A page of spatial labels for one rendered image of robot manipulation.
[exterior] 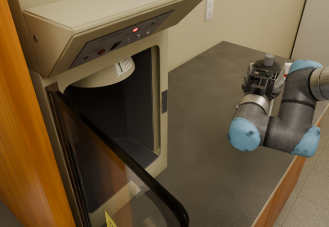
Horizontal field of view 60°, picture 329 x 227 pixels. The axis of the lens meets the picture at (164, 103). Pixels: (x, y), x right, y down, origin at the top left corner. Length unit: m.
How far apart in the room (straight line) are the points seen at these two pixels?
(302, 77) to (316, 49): 2.86
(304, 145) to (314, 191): 1.63
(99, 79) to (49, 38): 0.22
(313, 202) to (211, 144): 1.33
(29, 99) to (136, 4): 0.20
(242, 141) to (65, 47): 0.46
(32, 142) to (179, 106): 0.85
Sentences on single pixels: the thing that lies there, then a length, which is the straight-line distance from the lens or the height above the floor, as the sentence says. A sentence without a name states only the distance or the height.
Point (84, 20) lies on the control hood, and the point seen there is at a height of 1.51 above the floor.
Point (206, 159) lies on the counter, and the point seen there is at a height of 0.94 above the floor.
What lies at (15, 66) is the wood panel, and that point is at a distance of 0.36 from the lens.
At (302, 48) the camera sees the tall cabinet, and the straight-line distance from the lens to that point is 3.61.
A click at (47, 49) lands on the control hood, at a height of 1.47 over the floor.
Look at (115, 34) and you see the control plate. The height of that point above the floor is 1.47.
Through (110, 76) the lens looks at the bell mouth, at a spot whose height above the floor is 1.33.
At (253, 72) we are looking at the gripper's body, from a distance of 0.85.
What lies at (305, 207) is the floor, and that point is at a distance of 2.20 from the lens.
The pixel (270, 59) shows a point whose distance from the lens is 0.95.
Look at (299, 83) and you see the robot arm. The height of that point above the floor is 1.30.
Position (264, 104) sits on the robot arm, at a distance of 0.77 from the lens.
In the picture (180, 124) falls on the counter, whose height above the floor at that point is 0.94.
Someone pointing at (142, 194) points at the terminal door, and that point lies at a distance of 0.33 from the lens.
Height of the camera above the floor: 1.62
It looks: 35 degrees down
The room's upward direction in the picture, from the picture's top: straight up
